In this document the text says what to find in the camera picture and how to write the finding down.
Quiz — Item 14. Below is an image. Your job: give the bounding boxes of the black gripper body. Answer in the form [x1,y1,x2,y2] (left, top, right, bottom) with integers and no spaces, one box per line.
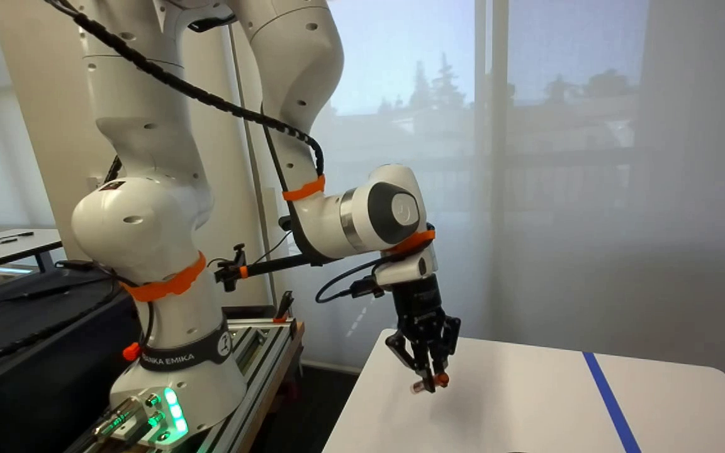
[387,276,460,356]

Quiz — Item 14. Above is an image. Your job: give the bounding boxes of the red-brown marker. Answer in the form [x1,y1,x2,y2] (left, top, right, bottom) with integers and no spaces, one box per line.
[410,372,450,392]

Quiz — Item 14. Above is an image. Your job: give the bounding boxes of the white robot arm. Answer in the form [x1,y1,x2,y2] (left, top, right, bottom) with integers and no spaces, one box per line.
[45,0,460,453]

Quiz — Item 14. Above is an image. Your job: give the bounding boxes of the blue tape line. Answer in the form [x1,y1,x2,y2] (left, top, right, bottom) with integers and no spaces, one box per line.
[581,353,641,453]

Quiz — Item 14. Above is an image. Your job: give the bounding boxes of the black cart with cover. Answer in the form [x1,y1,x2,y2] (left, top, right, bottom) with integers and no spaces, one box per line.
[0,275,138,453]

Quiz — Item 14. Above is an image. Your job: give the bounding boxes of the background white desk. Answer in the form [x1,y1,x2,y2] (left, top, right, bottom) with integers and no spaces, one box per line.
[0,227,62,272]

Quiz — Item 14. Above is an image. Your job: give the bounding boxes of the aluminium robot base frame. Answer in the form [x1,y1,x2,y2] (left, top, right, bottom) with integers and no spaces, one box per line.
[67,311,308,453]

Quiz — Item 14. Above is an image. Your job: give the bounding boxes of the black camera on mount arm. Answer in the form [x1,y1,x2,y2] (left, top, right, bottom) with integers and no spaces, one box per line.
[215,243,308,291]

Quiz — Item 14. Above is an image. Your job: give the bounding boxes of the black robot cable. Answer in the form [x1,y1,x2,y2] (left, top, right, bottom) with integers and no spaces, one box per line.
[43,0,327,183]

